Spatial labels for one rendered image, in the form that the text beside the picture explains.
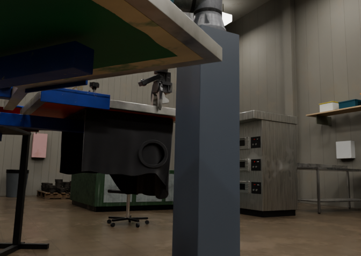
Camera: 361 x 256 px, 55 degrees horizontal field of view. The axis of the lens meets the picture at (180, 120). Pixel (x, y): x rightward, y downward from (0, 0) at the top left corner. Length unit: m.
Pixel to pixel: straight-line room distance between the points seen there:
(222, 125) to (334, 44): 8.80
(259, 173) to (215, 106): 4.79
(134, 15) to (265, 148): 5.43
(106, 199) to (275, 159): 3.00
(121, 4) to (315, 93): 9.46
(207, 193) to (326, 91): 8.71
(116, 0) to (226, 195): 0.83
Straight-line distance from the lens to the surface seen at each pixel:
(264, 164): 6.00
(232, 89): 1.33
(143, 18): 0.71
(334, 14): 10.24
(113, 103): 1.65
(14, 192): 9.98
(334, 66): 9.80
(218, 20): 1.41
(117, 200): 6.31
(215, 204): 1.24
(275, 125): 6.26
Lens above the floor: 0.65
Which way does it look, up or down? 9 degrees up
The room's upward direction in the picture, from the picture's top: 1 degrees clockwise
